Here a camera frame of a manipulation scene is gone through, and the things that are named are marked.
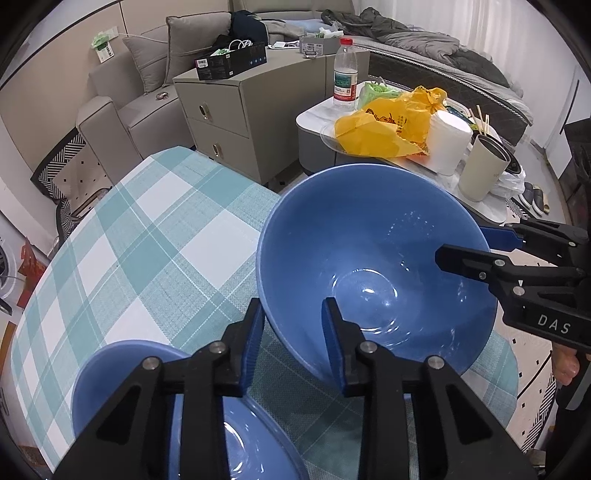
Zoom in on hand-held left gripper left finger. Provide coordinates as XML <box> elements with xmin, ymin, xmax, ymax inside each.
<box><xmin>53</xmin><ymin>298</ymin><xmax>266</xmax><ymax>480</ymax></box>

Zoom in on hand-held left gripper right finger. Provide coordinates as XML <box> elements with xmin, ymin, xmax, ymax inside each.
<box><xmin>321</xmin><ymin>296</ymin><xmax>539</xmax><ymax>480</ymax></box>

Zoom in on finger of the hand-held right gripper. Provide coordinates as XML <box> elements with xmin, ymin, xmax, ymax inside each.
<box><xmin>480</xmin><ymin>218</ymin><xmax>588</xmax><ymax>268</ymax></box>
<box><xmin>435</xmin><ymin>244</ymin><xmax>583</xmax><ymax>302</ymax></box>

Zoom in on blue bowl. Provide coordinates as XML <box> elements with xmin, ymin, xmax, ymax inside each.
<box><xmin>168</xmin><ymin>394</ymin><xmax>303</xmax><ymax>480</ymax></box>
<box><xmin>255</xmin><ymin>164</ymin><xmax>498</xmax><ymax>391</ymax></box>
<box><xmin>71</xmin><ymin>340</ymin><xmax>310</xmax><ymax>480</ymax></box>

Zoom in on person's right forearm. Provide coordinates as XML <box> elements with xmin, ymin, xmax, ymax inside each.
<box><xmin>549</xmin><ymin>383</ymin><xmax>591</xmax><ymax>467</ymax></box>

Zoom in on person's right hand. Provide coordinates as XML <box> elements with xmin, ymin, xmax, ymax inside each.
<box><xmin>551</xmin><ymin>344</ymin><xmax>581</xmax><ymax>387</ymax></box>

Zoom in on grey slipper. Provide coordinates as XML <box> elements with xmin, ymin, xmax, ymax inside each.
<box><xmin>517</xmin><ymin>185</ymin><xmax>539</xmax><ymax>216</ymax></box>
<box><xmin>531</xmin><ymin>183</ymin><xmax>552</xmax><ymax>216</ymax></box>

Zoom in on cream patterned rug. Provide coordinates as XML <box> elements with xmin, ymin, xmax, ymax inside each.
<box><xmin>501</xmin><ymin>203</ymin><xmax>561</xmax><ymax>455</ymax></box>

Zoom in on white plastic bag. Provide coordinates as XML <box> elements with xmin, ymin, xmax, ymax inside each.
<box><xmin>492</xmin><ymin>159</ymin><xmax>527</xmax><ymax>199</ymax></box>

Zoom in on beige tumbler cup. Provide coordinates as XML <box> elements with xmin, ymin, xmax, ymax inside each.
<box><xmin>457</xmin><ymin>134</ymin><xmax>512</xmax><ymax>203</ymax></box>

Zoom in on black furniture piece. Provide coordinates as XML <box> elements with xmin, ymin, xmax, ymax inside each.
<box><xmin>561</xmin><ymin>117</ymin><xmax>591</xmax><ymax>222</ymax></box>

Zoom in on white paper roll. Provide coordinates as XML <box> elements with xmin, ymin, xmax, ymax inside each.
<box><xmin>427</xmin><ymin>110</ymin><xmax>474</xmax><ymax>177</ymax></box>

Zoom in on teal white checked tablecloth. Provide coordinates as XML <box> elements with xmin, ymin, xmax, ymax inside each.
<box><xmin>0</xmin><ymin>147</ymin><xmax>518</xmax><ymax>480</ymax></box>

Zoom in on yellow plastic bag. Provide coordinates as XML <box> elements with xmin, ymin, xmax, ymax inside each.
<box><xmin>333</xmin><ymin>85</ymin><xmax>448</xmax><ymax>158</ymax></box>

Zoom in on bed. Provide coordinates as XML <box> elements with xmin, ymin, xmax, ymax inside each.
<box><xmin>365</xmin><ymin>9</ymin><xmax>534</xmax><ymax>127</ymax></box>

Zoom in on green plastic bag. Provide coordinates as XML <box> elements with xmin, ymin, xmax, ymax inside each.
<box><xmin>358</xmin><ymin>79</ymin><xmax>402</xmax><ymax>112</ymax></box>

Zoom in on white side table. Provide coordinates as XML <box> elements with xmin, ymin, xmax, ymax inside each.
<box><xmin>295</xmin><ymin>83</ymin><xmax>515</xmax><ymax>232</ymax></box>

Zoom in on grey blanket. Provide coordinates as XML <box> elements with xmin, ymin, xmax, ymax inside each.
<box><xmin>321</xmin><ymin>7</ymin><xmax>525</xmax><ymax>100</ymax></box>

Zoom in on plastic water bottle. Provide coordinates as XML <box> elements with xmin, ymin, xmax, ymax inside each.
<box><xmin>332</xmin><ymin>37</ymin><xmax>360</xmax><ymax>110</ymax></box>

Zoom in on beige dotted cushion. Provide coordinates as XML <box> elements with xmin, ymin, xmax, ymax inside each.
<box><xmin>48</xmin><ymin>154</ymin><xmax>116</xmax><ymax>217</ymax></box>

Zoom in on beige bedside cabinet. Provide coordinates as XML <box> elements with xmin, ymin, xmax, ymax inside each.
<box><xmin>173</xmin><ymin>46</ymin><xmax>370</xmax><ymax>185</ymax></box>

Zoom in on white washing machine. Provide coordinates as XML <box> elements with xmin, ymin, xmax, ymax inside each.
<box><xmin>0</xmin><ymin>217</ymin><xmax>21</xmax><ymax>319</ymax></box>

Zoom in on grey sofa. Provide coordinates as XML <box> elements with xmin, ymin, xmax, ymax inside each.
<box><xmin>76</xmin><ymin>0</ymin><xmax>356</xmax><ymax>185</ymax></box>

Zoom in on striped black white cushion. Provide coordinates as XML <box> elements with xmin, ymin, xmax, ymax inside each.
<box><xmin>30</xmin><ymin>128</ymin><xmax>88</xmax><ymax>241</ymax></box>

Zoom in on black rectangular box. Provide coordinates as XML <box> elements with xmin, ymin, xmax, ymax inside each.
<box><xmin>195</xmin><ymin>42</ymin><xmax>269</xmax><ymax>81</ymax></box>

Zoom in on small grey cushion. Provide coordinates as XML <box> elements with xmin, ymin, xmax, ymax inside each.
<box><xmin>122</xmin><ymin>32</ymin><xmax>174</xmax><ymax>93</ymax></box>

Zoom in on large grey cushion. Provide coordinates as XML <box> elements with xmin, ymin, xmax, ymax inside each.
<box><xmin>164</xmin><ymin>11</ymin><xmax>234</xmax><ymax>86</ymax></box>

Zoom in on black backpack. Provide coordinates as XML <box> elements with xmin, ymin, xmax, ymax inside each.
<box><xmin>212</xmin><ymin>10</ymin><xmax>271</xmax><ymax>51</ymax></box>

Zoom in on green white wall label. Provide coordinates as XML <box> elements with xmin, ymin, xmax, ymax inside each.
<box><xmin>90</xmin><ymin>31</ymin><xmax>116</xmax><ymax>63</ymax></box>

